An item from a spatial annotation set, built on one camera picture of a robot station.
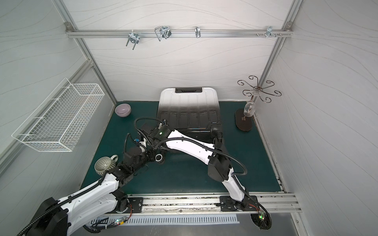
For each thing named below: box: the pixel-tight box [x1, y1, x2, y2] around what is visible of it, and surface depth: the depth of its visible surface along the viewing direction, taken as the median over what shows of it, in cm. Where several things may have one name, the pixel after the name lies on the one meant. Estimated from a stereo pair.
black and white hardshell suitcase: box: [156, 87, 221, 141], surface depth 92 cm
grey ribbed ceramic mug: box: [94, 154, 119, 177], surface depth 85 cm
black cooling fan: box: [250, 212, 273, 230], surface depth 73 cm
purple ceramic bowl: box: [114, 103, 132, 118], surface depth 113 cm
